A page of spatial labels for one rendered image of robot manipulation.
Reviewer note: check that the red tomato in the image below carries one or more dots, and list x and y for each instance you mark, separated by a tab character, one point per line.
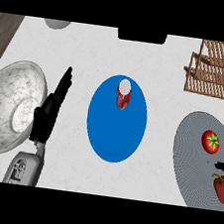
210	142

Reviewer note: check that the brown wooden panel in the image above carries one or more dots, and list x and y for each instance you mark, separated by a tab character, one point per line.
3	34

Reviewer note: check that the red can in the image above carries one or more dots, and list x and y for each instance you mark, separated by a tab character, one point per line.
123	97

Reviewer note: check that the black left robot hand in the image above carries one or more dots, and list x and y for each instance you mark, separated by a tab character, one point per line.
47	115

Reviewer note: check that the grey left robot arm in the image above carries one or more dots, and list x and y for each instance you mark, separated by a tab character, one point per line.
26	167

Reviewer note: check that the white marbled bowl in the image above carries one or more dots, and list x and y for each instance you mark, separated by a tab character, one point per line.
8	103

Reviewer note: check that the grey round placemat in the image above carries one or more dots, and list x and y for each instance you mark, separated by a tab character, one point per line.
195	155

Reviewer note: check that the blue oval plate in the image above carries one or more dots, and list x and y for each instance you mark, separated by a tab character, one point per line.
114	131

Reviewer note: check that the wooden tiered shelf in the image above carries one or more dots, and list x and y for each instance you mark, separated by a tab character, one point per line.
219	73

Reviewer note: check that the black appliance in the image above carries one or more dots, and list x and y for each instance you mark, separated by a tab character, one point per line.
142	36

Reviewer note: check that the grey round object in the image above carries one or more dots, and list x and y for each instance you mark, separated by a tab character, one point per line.
57	24

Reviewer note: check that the red bell pepper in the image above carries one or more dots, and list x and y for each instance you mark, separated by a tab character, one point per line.
223	190

